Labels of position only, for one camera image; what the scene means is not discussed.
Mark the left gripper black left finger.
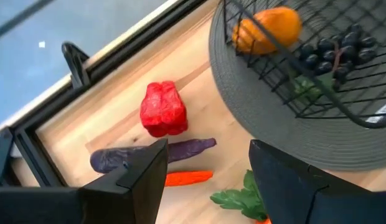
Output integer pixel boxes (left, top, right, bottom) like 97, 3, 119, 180
0, 139, 169, 224

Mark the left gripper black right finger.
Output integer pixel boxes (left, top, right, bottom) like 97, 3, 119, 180
249, 139, 386, 224

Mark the purple eggplant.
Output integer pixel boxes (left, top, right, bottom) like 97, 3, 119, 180
89, 138, 217, 174

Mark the red bell pepper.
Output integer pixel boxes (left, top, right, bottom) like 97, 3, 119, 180
139, 80, 189, 138

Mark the dark grape bunch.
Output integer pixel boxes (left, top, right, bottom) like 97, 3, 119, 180
288, 23, 378, 103

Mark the red chili pepper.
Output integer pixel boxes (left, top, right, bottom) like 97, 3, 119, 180
164, 170, 214, 187

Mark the gray round woven placemat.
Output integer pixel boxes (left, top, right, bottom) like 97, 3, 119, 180
208, 0, 386, 171

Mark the black wire basket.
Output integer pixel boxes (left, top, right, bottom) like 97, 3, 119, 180
222, 0, 386, 130

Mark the black frame hook clamp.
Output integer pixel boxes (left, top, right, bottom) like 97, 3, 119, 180
61, 42, 90, 90

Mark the black aluminium table frame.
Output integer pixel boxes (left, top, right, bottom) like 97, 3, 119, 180
0, 0, 209, 187

